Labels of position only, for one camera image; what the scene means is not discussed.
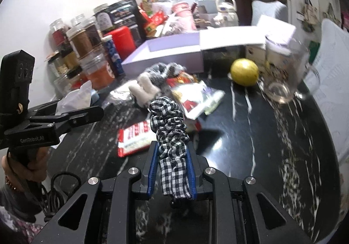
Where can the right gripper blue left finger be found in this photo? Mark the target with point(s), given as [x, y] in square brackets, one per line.
[152, 162]

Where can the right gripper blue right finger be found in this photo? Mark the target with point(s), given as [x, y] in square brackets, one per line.
[191, 171]

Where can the red white snack packet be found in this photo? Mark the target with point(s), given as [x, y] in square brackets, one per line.
[135, 138]

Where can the black white checkered scrunchie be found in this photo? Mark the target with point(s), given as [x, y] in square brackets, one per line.
[167, 122]

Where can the red gold cartoon snack bag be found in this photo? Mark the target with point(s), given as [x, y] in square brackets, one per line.
[182, 78]

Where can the checkered plush toy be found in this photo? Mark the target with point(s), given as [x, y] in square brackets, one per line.
[152, 83]

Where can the orange powder jar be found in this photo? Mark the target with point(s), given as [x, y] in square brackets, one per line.
[99, 72]

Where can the brown powder jar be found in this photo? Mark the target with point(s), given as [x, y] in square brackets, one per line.
[79, 40]

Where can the dark red jar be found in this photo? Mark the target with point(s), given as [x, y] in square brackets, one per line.
[58, 32]

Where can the yellow lemon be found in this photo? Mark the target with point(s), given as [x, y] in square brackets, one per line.
[244, 72]

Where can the blue tablet tube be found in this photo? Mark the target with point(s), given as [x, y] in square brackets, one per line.
[112, 55]

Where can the lavender open gift box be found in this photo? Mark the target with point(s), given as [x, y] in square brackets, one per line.
[187, 49]

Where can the red cylindrical canister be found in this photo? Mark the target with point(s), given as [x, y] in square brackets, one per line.
[123, 41]

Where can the purple label jar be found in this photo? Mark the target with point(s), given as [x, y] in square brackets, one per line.
[103, 18]

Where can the white medicine box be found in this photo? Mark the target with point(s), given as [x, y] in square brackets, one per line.
[256, 53]

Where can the clear glass mug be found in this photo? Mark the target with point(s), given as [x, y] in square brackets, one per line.
[287, 71]

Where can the black coffee pouch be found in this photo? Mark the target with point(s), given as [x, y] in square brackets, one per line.
[126, 13]

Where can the pink paper cup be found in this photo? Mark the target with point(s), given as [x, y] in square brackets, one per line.
[184, 13]

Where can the white astronaut kettle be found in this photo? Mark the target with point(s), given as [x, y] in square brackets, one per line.
[227, 13]

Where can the grey quilted chair cushion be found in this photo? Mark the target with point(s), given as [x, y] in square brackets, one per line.
[331, 97]

